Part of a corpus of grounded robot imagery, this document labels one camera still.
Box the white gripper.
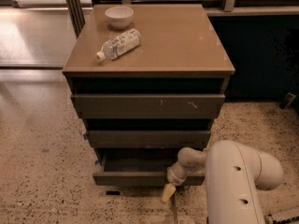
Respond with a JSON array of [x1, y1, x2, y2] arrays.
[[161, 163, 190, 203]]

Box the grey drawer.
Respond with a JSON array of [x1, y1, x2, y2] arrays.
[[92, 154, 206, 187], [87, 130, 211, 149], [71, 94, 225, 119]]

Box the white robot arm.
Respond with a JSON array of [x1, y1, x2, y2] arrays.
[[162, 140, 284, 224]]

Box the brown drawer cabinet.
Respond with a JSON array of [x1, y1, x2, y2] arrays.
[[62, 4, 235, 161]]

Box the grey power strip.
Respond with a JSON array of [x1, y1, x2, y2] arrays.
[[265, 207, 299, 224]]

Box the clear plastic water bottle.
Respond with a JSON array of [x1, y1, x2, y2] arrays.
[[95, 29, 141, 63]]

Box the white ceramic bowl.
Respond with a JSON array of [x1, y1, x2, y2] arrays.
[[105, 6, 134, 30]]

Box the small metal floor bracket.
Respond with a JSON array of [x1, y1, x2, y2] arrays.
[[279, 92, 296, 109]]

